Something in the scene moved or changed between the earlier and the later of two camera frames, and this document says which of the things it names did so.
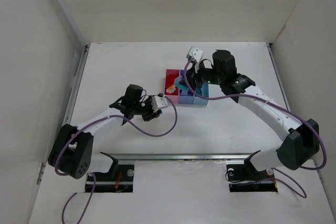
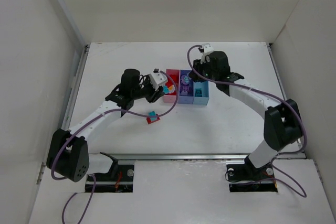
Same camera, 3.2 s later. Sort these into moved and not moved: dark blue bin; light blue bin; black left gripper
Moved: black left gripper
Not moved: light blue bin; dark blue bin
